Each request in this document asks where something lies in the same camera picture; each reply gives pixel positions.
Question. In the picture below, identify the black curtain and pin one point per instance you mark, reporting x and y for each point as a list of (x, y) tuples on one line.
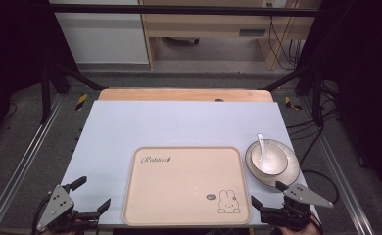
[(16, 49), (365, 65)]

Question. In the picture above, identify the person's right hand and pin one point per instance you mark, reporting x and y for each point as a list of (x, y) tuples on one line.
[(293, 231)]

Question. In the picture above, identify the white bowl with dark rim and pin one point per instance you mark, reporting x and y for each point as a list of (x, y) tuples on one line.
[(275, 160)]

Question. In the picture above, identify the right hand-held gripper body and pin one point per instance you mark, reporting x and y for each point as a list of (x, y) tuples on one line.
[(296, 209)]

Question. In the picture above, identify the pale blue table mat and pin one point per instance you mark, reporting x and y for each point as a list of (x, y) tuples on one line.
[(166, 124)]

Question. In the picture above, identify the white cabinet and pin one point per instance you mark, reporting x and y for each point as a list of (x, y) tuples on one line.
[(101, 39)]

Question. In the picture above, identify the yellow and black tape marker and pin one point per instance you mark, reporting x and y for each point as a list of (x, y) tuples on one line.
[(290, 103), (81, 102)]

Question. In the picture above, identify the black horizontal frame bar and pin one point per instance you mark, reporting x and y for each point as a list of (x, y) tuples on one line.
[(179, 9)]

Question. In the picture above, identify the white ceramic spoon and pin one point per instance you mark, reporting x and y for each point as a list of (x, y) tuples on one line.
[(262, 148)]

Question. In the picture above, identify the black frame strut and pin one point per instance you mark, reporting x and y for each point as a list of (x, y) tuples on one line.
[(317, 98), (45, 94)]

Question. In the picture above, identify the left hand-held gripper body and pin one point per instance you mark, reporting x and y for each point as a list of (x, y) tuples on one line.
[(56, 204)]

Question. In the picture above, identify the light wooden desk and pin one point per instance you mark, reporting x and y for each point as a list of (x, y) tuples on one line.
[(205, 24)]

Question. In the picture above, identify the aluminium floor rail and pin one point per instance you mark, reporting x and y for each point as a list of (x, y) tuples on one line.
[(342, 182), (19, 163)]

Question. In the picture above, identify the white plate with dark rim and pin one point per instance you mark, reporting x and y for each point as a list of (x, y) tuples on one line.
[(290, 163)]

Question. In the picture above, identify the beige tray with rabbit print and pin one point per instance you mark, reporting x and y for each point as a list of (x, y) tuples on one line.
[(185, 186)]

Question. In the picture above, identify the wooden table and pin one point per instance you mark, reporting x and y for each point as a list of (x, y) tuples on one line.
[(179, 94)]

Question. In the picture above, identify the person's left hand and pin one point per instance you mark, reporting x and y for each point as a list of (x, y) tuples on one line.
[(61, 233)]

